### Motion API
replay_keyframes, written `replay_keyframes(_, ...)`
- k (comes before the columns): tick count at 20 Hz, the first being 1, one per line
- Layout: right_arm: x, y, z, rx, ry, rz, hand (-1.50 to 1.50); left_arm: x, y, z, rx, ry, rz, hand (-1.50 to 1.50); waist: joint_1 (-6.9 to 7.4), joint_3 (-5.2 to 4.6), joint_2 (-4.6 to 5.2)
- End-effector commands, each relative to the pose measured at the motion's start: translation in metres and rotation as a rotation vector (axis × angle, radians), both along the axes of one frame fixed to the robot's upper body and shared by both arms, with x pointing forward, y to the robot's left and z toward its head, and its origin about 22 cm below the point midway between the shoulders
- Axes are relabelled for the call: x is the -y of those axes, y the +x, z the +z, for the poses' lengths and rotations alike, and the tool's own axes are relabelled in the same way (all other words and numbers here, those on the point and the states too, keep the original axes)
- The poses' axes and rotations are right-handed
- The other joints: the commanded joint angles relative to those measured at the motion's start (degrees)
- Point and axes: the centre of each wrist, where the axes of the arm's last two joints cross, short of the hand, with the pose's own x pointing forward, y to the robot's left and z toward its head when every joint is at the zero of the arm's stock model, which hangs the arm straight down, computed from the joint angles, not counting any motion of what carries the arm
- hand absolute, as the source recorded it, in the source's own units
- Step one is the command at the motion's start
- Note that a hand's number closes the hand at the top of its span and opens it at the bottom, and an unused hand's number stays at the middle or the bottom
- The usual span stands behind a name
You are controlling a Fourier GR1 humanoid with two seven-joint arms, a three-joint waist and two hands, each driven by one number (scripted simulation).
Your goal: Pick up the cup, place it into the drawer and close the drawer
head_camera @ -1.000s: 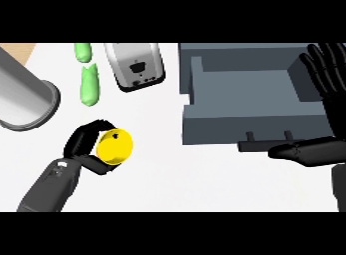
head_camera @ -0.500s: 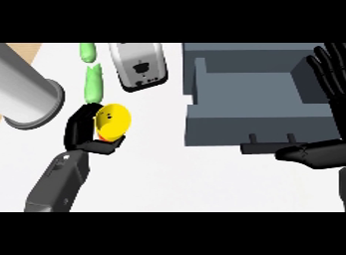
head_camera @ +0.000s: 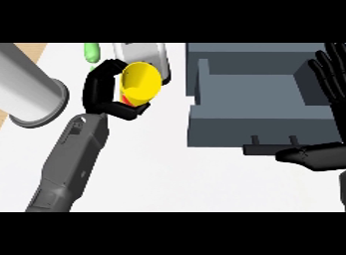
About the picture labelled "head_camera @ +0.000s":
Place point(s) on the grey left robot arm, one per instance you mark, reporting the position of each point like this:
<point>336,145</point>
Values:
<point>70,166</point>

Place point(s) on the green vegetable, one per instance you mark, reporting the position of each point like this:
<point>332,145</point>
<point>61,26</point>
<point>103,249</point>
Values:
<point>91,53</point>

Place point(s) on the grey open drawer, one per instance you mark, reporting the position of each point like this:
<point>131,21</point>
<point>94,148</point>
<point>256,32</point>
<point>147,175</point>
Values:
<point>259,96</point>

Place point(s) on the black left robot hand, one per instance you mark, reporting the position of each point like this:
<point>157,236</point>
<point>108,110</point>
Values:
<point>95,89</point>

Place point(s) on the white appliance with dark edge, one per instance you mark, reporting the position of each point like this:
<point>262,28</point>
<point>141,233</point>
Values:
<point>148,56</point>

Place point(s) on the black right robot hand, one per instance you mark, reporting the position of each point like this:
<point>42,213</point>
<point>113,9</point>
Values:
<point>345,99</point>

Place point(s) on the large white cylinder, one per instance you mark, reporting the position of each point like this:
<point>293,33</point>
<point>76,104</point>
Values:
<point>18,88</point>

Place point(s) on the yellow cup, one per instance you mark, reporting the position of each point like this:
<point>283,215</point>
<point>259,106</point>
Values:
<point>140,83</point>

